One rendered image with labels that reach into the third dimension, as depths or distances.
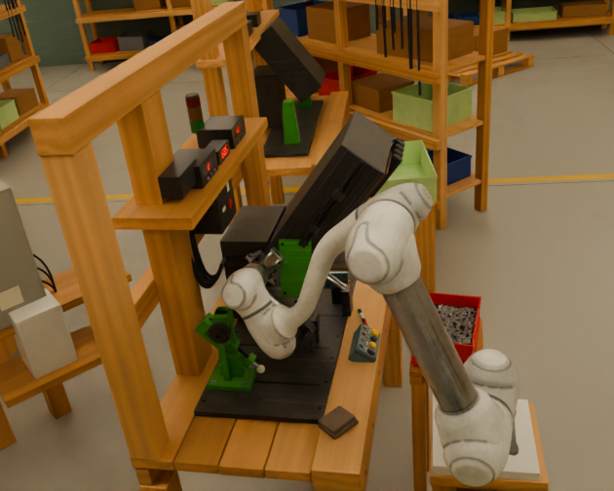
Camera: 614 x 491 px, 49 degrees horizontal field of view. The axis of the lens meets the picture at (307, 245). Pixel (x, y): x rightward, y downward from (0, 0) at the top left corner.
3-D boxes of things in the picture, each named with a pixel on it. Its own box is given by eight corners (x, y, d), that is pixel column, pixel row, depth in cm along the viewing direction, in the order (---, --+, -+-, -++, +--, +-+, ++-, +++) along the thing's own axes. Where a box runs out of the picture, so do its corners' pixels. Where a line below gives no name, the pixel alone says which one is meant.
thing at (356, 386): (400, 252, 320) (399, 225, 313) (363, 511, 192) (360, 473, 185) (370, 252, 323) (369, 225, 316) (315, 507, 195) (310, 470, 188)
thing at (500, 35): (486, 56, 920) (487, 23, 899) (533, 65, 860) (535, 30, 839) (420, 76, 866) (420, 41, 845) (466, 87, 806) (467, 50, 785)
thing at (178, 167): (200, 178, 211) (196, 158, 207) (183, 199, 198) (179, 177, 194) (178, 178, 212) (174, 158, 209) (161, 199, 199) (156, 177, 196)
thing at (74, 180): (274, 228, 326) (247, 23, 280) (158, 461, 199) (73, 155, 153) (256, 228, 328) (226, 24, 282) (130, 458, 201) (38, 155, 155)
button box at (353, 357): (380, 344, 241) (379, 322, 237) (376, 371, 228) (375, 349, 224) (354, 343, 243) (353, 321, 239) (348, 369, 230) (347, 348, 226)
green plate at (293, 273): (318, 291, 242) (316, 234, 236) (313, 298, 234) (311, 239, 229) (286, 290, 245) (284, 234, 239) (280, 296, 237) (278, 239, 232)
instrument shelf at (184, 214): (268, 126, 269) (267, 116, 267) (193, 230, 192) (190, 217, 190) (209, 128, 275) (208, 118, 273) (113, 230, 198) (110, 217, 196)
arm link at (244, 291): (226, 275, 205) (249, 311, 207) (208, 290, 191) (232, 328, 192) (254, 258, 202) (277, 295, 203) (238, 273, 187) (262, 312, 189)
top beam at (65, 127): (248, 22, 281) (245, 0, 276) (72, 155, 153) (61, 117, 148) (227, 24, 283) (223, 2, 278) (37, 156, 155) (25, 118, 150)
